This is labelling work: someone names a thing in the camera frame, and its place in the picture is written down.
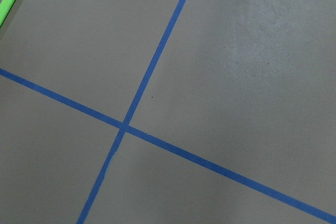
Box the green marker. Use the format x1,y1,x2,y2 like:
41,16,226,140
0,0,16,25

